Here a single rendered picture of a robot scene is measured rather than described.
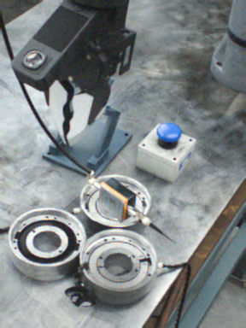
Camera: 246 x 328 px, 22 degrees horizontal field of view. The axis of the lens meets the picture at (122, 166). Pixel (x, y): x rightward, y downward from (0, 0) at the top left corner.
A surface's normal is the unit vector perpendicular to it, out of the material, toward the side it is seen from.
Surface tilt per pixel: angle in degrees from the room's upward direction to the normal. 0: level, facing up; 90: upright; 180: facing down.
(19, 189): 0
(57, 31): 23
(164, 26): 0
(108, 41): 8
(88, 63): 82
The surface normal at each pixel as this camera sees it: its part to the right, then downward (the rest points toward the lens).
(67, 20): -0.11, -0.45
